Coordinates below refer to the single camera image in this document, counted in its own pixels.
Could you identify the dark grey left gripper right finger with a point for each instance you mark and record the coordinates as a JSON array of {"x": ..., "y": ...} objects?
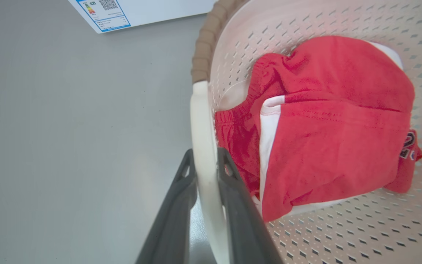
[{"x": 245, "y": 227}]

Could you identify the energy label sticker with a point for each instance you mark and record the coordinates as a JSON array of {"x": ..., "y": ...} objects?
[{"x": 104, "y": 13}]

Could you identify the white perforated plastic laundry basket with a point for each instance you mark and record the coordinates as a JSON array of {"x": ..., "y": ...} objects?
[{"x": 343, "y": 234}]

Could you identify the white washing machine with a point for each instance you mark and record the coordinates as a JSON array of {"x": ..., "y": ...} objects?
[{"x": 148, "y": 9}]

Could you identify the red and white sports garment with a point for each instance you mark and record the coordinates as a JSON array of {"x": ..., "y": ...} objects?
[{"x": 328, "y": 132}]

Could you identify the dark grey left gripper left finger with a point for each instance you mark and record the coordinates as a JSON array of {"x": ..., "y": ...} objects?
[{"x": 170, "y": 223}]

